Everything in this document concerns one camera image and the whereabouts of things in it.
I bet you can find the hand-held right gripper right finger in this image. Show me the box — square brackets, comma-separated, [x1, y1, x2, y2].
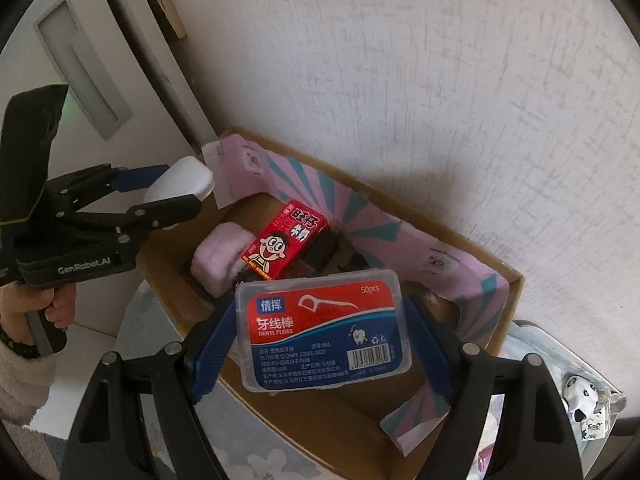
[404, 295, 583, 480]

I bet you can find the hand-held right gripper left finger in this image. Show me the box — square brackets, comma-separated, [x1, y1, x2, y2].
[60, 300, 238, 480]

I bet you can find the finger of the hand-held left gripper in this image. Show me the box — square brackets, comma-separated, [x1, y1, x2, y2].
[47, 162, 172, 209]
[55, 194, 202, 242]

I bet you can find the white square case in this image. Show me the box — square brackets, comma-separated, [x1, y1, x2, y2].
[143, 156, 215, 231]

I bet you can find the pink fluffy hair tie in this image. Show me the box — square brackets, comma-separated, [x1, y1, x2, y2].
[190, 225, 256, 298]

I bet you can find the pink printed cardboard box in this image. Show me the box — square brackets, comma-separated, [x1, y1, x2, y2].
[132, 127, 525, 480]

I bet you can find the blue red dental floss box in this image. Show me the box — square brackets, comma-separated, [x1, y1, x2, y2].
[234, 269, 413, 393]

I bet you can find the red milk carton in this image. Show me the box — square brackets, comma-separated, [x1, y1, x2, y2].
[241, 199, 330, 281]

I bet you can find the person's left forearm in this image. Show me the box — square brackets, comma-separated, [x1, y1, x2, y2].
[0, 345, 61, 423]

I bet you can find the person's left hand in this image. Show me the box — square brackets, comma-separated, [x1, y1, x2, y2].
[0, 280, 76, 347]

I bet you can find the white door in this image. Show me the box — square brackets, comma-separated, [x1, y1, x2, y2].
[0, 0, 221, 281]

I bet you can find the pale blue floral cloth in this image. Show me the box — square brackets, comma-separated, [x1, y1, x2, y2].
[117, 280, 626, 480]

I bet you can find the black white panda toy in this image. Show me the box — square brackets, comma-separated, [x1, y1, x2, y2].
[565, 375, 608, 423]

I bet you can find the door hinge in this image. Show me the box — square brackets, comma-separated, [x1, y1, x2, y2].
[145, 0, 188, 41]

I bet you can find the black white printed packet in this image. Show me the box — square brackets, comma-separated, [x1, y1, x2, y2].
[580, 405, 626, 442]

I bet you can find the recessed door handle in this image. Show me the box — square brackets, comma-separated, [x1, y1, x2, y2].
[34, 0, 133, 141]

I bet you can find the black bead bracelet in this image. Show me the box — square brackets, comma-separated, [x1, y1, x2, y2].
[0, 327, 41, 359]

